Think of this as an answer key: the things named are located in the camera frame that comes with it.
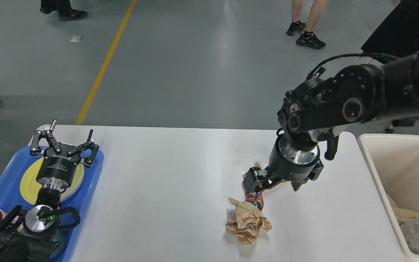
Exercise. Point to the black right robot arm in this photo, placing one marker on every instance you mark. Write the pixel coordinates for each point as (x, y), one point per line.
(319, 110)

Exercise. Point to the crushed red soda can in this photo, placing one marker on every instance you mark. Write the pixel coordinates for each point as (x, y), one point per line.
(258, 201)

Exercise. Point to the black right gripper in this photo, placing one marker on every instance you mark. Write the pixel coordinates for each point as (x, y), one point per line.
(286, 163)

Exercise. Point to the black jacket on chair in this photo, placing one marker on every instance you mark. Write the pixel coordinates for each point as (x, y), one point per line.
(398, 34)

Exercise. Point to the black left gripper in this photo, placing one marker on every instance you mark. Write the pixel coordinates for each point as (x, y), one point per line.
(57, 169)

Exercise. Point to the white paper cup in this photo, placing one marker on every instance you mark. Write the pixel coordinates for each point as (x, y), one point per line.
(259, 165)

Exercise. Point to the beige plastic bin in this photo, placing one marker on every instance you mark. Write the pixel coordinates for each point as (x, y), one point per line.
(393, 161)

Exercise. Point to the person in white shorts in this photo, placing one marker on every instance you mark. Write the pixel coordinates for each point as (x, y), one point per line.
(307, 37)

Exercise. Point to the blue plastic tray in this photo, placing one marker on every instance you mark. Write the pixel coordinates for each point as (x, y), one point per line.
(10, 195)

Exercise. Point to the walking person's legs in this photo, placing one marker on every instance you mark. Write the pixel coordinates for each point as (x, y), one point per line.
(63, 8)

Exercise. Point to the crumpled brown paper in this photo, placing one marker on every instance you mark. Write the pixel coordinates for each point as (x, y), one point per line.
(246, 222)

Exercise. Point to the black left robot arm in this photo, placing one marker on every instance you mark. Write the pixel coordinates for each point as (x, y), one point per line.
(45, 193)

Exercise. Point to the yellow plastic plate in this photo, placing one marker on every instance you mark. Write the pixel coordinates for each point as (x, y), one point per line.
(29, 186)

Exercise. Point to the brown paper bag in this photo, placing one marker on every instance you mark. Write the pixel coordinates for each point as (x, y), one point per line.
(402, 215)

